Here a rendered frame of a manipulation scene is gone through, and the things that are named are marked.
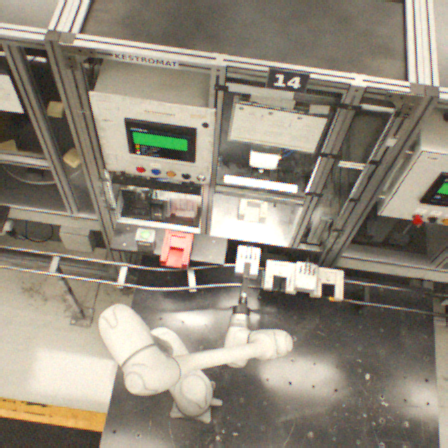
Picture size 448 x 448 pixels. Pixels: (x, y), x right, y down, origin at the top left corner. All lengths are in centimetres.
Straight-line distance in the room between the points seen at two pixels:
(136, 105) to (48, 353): 195
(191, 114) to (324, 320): 135
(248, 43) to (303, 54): 17
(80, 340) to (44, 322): 25
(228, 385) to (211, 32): 156
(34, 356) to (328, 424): 174
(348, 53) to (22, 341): 251
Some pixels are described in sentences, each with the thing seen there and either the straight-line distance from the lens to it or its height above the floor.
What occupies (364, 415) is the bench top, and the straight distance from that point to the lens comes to 268.
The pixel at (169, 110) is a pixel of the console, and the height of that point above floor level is 180.
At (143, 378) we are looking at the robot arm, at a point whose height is 152.
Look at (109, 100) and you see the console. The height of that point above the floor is 181.
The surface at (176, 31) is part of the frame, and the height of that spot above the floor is 201.
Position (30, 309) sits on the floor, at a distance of 352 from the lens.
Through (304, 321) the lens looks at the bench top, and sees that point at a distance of 272.
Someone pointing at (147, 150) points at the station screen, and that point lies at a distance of 200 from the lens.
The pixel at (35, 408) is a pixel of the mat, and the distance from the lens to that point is 335.
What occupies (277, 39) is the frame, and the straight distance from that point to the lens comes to 178.
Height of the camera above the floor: 321
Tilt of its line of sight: 62 degrees down
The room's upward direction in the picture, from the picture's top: 8 degrees clockwise
